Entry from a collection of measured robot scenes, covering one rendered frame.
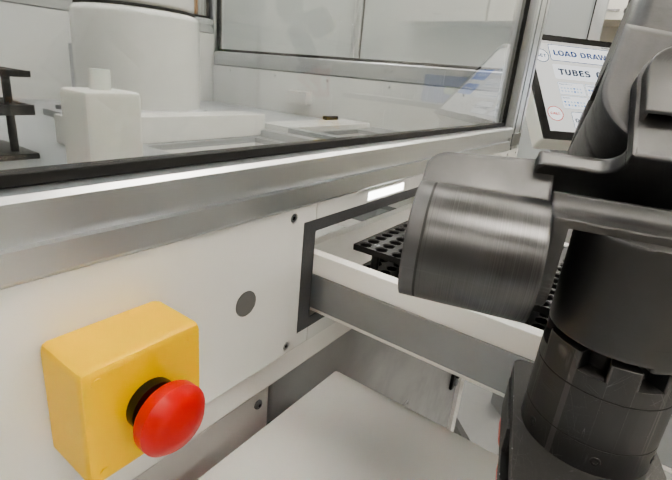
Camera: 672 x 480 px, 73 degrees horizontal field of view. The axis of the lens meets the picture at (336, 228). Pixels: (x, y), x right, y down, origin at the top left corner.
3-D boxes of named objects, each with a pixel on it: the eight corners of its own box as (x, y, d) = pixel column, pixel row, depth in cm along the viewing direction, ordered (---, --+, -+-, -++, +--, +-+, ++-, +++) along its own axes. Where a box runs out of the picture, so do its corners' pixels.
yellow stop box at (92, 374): (209, 423, 29) (208, 325, 27) (97, 499, 23) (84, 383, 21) (161, 388, 32) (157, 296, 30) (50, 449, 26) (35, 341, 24)
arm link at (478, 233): (745, 44, 18) (649, 160, 26) (454, 22, 21) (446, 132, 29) (755, 335, 14) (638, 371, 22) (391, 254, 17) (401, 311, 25)
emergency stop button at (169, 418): (212, 435, 26) (212, 377, 25) (149, 480, 23) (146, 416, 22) (179, 410, 28) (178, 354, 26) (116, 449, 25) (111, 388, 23)
